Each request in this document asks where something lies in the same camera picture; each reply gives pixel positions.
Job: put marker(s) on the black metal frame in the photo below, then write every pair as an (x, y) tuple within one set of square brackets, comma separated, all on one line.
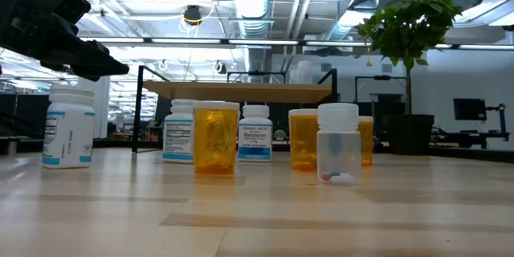
[(381, 77), (257, 73)]

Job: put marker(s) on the white medicine bottle blue label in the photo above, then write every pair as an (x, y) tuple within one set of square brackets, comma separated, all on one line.
[(176, 136), (255, 136), (68, 128)]

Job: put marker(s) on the black overhead camera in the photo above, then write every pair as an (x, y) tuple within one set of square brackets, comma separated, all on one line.
[(192, 14)]

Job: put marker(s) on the clear plastic pill bottle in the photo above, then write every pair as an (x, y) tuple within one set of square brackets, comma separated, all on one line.
[(339, 144)]

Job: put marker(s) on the green plant in black pot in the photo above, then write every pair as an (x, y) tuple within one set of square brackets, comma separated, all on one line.
[(405, 28)]

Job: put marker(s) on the overhead frame light bar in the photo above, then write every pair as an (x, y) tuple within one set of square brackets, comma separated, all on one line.
[(261, 42)]

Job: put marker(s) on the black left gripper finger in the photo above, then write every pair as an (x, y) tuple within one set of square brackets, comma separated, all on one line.
[(90, 77), (88, 60)]

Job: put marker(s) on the black monitor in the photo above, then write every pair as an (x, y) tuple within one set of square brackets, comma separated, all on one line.
[(470, 109)]

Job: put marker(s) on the wooden shelf black metal legs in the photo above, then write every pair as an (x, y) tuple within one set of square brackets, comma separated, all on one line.
[(241, 91)]

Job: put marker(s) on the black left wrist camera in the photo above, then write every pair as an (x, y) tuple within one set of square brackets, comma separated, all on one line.
[(64, 4)]

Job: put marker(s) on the orange pill bottle white cap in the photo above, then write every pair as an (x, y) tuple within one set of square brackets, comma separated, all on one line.
[(216, 140), (366, 140), (303, 140)]

